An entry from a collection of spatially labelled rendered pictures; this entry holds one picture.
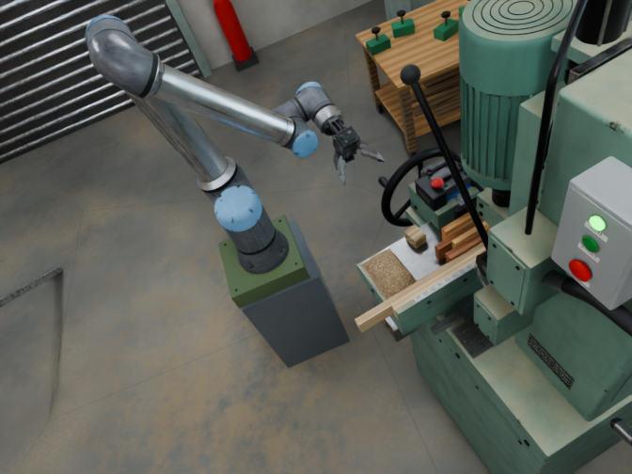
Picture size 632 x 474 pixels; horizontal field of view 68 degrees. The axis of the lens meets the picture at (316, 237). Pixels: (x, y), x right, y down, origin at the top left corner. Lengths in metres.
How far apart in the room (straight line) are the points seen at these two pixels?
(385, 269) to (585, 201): 0.66
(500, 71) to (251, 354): 1.77
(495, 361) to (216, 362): 1.44
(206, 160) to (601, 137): 1.19
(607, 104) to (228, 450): 1.88
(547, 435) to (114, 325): 2.15
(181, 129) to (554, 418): 1.22
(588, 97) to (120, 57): 1.00
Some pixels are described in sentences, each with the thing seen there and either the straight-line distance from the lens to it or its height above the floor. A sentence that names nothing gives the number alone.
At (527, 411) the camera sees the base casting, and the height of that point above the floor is 0.80.
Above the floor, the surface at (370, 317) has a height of 0.94.
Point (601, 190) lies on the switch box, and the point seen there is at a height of 1.48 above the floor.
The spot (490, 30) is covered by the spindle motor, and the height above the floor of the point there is 1.50.
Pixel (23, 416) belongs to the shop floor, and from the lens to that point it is 2.83.
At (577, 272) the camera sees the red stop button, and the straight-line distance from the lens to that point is 0.66.
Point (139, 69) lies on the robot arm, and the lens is 1.26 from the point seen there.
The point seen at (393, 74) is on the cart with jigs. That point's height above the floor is 0.53.
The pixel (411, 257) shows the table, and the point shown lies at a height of 0.90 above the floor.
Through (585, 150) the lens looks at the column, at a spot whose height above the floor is 1.46.
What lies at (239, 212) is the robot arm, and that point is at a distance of 1.50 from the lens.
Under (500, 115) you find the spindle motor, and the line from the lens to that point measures 0.83.
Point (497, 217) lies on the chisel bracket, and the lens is 1.10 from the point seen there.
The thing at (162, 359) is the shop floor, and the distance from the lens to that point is 2.47.
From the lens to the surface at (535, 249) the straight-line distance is 0.75.
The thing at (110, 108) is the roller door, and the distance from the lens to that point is 4.15.
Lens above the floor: 1.92
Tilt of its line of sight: 50 degrees down
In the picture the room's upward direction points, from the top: 23 degrees counter-clockwise
